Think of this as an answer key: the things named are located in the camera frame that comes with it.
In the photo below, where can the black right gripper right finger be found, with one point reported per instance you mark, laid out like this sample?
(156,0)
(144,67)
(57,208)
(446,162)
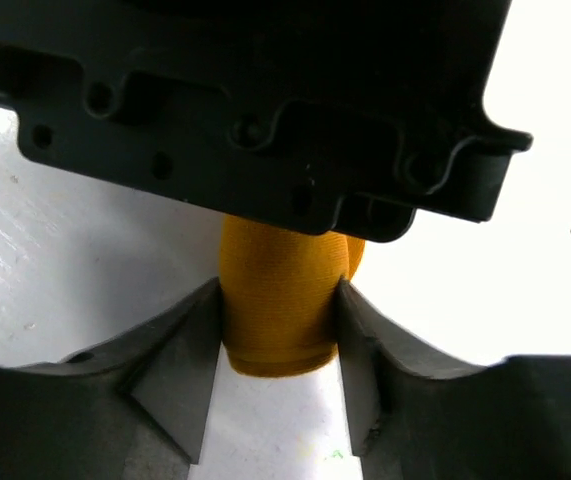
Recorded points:
(415,412)

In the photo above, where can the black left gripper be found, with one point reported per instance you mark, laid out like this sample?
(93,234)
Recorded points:
(315,116)

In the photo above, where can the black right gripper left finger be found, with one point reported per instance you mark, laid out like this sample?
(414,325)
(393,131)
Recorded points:
(133,407)

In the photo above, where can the yellow sock with brown cuff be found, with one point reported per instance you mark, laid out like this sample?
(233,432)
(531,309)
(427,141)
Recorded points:
(277,289)

